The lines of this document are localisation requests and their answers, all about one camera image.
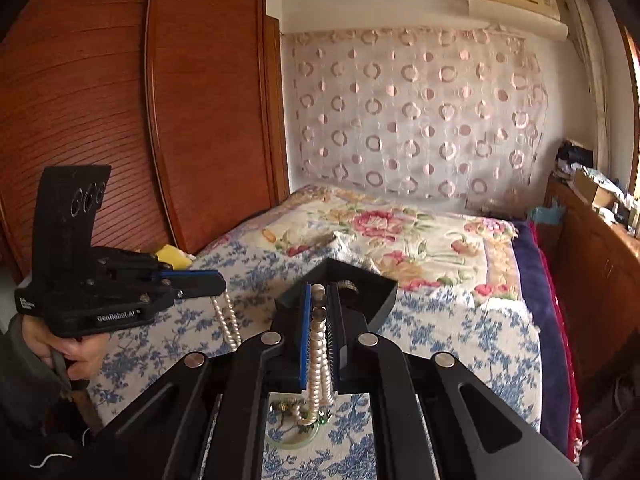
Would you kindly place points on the pink floral blanket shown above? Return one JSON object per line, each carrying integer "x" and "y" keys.
{"x": 400, "y": 230}

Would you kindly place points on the teal bag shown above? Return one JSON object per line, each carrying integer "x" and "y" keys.
{"x": 546, "y": 212}

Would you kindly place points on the brown wooden wardrobe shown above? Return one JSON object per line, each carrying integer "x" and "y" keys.
{"x": 100, "y": 85}

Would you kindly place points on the blue floral bedsheet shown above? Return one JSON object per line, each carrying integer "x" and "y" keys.
{"x": 450, "y": 340}

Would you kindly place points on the yellow sponge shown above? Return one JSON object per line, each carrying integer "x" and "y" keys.
{"x": 172, "y": 257}

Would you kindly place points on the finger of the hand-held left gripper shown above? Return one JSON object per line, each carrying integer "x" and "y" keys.
{"x": 192, "y": 275}
{"x": 205, "y": 287}

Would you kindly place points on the person's left hand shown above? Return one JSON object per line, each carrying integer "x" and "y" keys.
{"x": 85, "y": 360}

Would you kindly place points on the circle-patterned sheer curtain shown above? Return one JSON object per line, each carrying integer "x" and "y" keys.
{"x": 400, "y": 110}

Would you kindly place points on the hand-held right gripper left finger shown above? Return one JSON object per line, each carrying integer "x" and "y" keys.
{"x": 308, "y": 360}

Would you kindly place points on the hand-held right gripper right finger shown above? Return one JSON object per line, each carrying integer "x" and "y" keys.
{"x": 342, "y": 360}

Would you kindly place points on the cream wall air conditioner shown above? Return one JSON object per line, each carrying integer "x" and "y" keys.
{"x": 510, "y": 7}

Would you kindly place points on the wooden-framed window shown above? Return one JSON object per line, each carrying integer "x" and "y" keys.
{"x": 632, "y": 110}

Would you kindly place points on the green jade bangle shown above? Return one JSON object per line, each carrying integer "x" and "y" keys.
{"x": 295, "y": 442}

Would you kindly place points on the person's left forearm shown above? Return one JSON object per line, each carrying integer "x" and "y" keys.
{"x": 25, "y": 410}

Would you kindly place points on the long wooden cabinet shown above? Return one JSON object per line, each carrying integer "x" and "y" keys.
{"x": 590, "y": 260}

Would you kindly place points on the dark blue and red blanket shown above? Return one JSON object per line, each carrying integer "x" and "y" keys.
{"x": 545, "y": 310}

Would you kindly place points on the black jewelry box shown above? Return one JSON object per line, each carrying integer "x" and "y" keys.
{"x": 372, "y": 295}

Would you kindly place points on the cardboard box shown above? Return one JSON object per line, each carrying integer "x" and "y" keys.
{"x": 590, "y": 187}

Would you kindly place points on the patterned window drape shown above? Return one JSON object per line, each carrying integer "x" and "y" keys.
{"x": 590, "y": 85}

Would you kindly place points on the pile of clothes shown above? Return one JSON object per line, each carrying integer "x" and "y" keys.
{"x": 575, "y": 157}

